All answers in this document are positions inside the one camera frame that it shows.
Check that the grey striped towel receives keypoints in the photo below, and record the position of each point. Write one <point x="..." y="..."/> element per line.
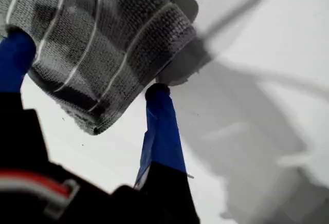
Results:
<point x="102" y="41"/>

